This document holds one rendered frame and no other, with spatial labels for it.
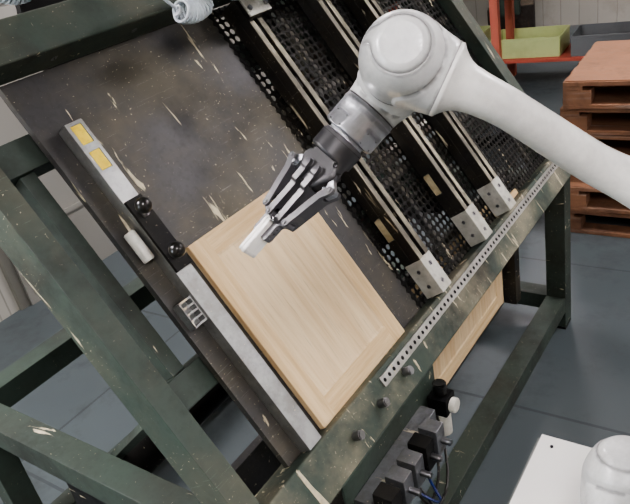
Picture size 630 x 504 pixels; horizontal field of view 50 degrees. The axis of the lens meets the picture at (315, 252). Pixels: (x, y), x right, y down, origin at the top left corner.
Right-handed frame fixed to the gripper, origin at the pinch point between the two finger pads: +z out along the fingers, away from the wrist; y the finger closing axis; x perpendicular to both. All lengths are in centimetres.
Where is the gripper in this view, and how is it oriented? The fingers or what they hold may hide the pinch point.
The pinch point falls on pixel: (260, 236)
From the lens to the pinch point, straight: 108.5
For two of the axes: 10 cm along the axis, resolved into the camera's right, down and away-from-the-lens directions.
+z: -6.6, 7.4, 1.2
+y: 5.2, 5.6, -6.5
